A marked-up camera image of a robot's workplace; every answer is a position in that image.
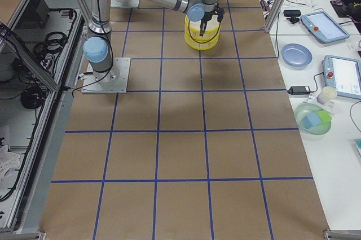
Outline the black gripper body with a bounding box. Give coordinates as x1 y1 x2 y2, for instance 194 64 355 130
201 11 214 25

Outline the yellow steamer basket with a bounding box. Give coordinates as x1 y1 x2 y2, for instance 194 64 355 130
184 15 220 41
184 34 219 51

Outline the black webcam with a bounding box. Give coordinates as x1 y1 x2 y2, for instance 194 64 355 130
283 10 301 24

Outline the blue plate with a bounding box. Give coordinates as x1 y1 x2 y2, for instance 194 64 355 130
281 43 312 70

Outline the teach pendant far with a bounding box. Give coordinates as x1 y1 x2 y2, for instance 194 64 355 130
300 11 350 43

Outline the teach pendant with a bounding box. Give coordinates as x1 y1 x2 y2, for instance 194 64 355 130
323 55 360 100
300 11 350 43

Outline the black power adapter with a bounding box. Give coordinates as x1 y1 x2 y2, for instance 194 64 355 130
287 86 316 95

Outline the paper cup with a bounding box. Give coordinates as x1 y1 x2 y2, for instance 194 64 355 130
316 86 337 104

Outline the green bowl with sponges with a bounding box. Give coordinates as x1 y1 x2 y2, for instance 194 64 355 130
294 103 332 141

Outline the teach pendant near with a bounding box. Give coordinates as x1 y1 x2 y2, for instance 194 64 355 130
323 55 360 100

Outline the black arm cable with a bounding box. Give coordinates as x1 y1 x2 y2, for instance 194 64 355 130
187 5 225 45

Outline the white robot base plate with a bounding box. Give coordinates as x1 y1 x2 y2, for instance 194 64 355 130
81 58 131 94

